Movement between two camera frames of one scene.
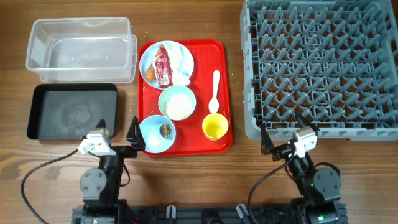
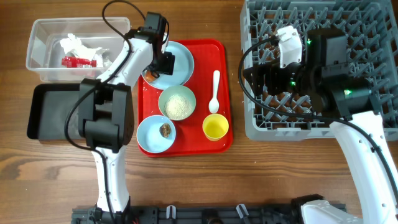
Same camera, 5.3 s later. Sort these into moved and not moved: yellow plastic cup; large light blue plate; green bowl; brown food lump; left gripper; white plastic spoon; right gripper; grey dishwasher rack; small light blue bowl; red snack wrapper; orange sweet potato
Moved: right gripper; left gripper; red snack wrapper
Not moved: grey dishwasher rack; large light blue plate; orange sweet potato; green bowl; brown food lump; small light blue bowl; white plastic spoon; yellow plastic cup
